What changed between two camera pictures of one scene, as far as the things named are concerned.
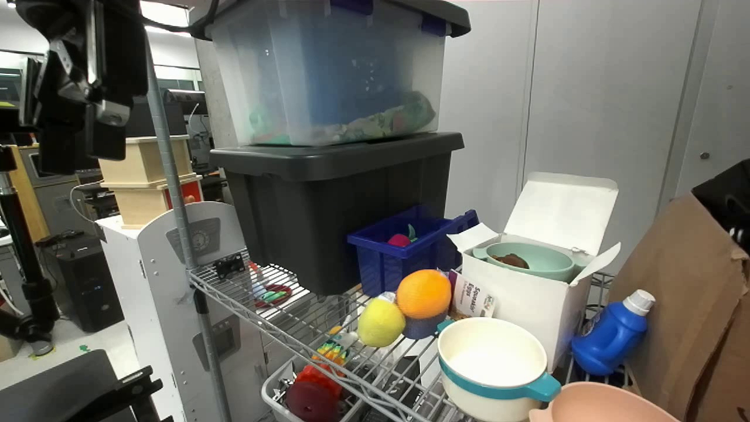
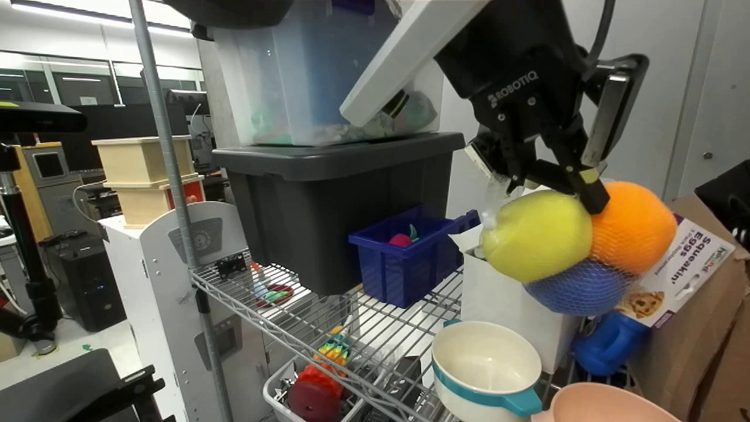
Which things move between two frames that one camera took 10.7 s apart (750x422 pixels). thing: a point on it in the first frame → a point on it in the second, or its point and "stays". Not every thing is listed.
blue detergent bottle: (616, 337) stays
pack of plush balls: (421, 301) → (634, 255)
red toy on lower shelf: (312, 398) stays
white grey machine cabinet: (208, 352) stays
